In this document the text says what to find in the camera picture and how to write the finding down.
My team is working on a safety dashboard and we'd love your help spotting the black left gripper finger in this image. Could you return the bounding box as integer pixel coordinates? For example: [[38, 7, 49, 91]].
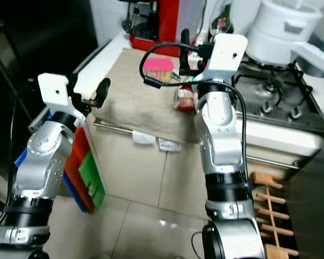
[[96, 78, 112, 106]]

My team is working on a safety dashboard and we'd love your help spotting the black fridge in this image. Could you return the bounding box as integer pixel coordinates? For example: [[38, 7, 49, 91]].
[[0, 0, 99, 180]]

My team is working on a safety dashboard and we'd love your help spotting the red coffee machine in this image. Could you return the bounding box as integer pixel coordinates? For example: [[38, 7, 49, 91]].
[[119, 0, 185, 58]]

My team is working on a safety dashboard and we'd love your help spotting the beige counter mat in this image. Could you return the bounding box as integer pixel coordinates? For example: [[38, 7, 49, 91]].
[[89, 47, 201, 144]]

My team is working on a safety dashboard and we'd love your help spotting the pink lidded food container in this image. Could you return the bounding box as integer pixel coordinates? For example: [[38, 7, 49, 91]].
[[141, 56, 177, 85]]

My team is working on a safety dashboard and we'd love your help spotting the red white food bag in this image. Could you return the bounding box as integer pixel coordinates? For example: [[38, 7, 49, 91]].
[[173, 81, 198, 113]]

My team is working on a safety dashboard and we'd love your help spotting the red cutting board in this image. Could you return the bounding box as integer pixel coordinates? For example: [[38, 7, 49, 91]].
[[63, 126, 96, 212]]

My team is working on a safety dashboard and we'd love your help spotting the white paper label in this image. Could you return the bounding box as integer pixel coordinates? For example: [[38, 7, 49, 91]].
[[157, 138, 182, 153], [132, 130, 158, 146]]

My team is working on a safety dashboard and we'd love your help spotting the green cutting board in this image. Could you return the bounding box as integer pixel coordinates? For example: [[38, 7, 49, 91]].
[[77, 151, 107, 210]]

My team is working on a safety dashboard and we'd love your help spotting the black gas stove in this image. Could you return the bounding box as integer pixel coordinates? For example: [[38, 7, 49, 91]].
[[229, 57, 320, 137]]

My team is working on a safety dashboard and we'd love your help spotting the white kitchen counter cabinet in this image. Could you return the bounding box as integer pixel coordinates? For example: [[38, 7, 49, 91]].
[[59, 30, 324, 216]]

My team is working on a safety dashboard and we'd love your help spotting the white cooking pot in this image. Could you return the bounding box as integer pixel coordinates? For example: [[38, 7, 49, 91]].
[[245, 0, 324, 67]]

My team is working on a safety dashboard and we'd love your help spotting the wooden peg rack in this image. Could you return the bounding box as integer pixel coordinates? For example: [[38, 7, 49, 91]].
[[248, 171, 301, 259]]

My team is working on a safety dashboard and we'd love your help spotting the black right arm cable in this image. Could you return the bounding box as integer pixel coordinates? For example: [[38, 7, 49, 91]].
[[139, 42, 252, 185]]

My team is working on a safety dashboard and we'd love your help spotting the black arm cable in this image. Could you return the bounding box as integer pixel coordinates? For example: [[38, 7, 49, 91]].
[[0, 91, 42, 250], [139, 42, 252, 185]]

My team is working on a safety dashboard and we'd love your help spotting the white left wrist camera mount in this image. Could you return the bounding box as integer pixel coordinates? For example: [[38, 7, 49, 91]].
[[37, 73, 79, 121]]

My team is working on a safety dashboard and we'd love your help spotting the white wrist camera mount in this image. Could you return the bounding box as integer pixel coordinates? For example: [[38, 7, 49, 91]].
[[37, 73, 79, 121], [204, 33, 249, 85]]

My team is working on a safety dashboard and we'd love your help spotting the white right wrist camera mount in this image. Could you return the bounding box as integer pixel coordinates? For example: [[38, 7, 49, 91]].
[[204, 33, 249, 85]]

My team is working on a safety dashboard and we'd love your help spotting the silver cabinet handle bar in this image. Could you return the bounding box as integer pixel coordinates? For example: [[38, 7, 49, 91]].
[[251, 155, 301, 171], [93, 122, 136, 133]]

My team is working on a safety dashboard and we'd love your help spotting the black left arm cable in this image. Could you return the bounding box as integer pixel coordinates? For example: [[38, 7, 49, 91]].
[[0, 91, 42, 250]]

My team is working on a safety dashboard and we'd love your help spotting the thin black floor cable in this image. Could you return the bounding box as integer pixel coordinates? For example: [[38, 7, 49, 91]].
[[190, 230, 209, 259]]

